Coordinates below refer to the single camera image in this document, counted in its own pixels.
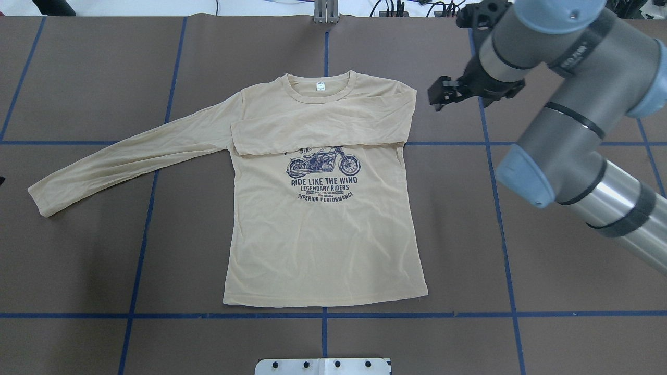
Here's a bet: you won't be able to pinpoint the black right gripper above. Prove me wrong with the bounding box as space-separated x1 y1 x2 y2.
427 52 526 112

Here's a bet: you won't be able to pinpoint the beige long-sleeve graphic shirt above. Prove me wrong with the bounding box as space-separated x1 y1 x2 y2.
28 71 428 308

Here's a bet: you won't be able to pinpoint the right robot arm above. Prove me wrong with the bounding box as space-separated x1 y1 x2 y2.
427 1 665 273

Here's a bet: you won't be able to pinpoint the black cable bundle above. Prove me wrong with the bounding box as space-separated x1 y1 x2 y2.
369 0 466 18

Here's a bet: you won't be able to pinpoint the aluminium frame post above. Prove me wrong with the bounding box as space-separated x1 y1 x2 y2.
314 0 340 24

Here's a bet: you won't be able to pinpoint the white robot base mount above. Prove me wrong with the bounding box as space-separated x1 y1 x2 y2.
254 357 392 374

